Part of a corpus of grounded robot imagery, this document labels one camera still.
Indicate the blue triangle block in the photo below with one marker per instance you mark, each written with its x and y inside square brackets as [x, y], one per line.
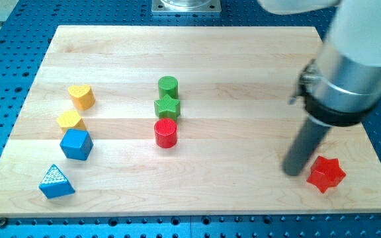
[55, 183]

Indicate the wooden board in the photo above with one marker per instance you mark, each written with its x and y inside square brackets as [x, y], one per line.
[234, 129]

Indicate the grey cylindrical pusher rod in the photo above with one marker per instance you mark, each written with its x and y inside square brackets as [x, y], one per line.
[309, 137]

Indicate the yellow heart block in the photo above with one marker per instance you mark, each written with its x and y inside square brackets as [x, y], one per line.
[82, 96]

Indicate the red cylinder block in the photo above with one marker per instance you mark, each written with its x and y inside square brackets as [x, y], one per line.
[165, 130]

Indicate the green star block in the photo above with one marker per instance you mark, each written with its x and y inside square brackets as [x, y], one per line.
[167, 107]

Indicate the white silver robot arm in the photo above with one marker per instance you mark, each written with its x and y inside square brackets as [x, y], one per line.
[343, 84]

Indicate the green cylinder block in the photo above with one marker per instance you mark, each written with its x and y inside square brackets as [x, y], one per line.
[168, 85]

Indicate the red star block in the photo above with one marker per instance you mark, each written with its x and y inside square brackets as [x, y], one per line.
[325, 173]

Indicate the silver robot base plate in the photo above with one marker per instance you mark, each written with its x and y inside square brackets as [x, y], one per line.
[186, 6]

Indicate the blue cube block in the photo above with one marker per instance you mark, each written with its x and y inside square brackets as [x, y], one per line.
[76, 144]

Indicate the yellow hexagon block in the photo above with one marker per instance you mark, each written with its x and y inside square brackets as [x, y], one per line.
[70, 119]

